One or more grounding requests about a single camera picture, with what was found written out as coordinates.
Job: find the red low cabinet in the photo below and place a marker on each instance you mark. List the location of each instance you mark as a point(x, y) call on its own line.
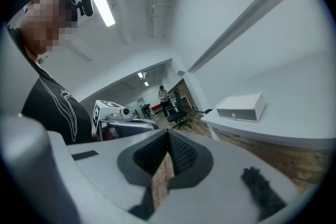
point(157, 107)

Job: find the white drawer box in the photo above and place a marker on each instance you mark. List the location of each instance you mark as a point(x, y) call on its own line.
point(244, 101)

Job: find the large white table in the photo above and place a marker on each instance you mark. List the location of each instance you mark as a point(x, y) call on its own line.
point(275, 112)

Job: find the person's black printed shirt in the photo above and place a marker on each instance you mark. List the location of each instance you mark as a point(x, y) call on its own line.
point(60, 115)

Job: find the white background desk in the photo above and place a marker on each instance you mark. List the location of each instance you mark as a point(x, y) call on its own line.
point(187, 99)

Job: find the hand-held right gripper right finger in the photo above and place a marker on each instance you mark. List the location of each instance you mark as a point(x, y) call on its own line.
point(223, 191)

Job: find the black office chair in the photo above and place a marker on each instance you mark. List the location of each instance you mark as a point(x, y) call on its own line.
point(178, 110)

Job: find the person's head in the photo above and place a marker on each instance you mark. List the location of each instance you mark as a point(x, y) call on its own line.
point(44, 21)

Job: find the black head-mounted camera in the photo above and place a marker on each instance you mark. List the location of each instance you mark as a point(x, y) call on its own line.
point(86, 2)

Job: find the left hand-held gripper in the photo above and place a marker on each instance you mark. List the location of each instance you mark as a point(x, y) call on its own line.
point(105, 112)

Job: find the grey box with logo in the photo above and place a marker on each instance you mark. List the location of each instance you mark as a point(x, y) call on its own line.
point(236, 114)

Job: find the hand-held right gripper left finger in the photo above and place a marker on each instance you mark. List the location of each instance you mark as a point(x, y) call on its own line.
point(105, 165)

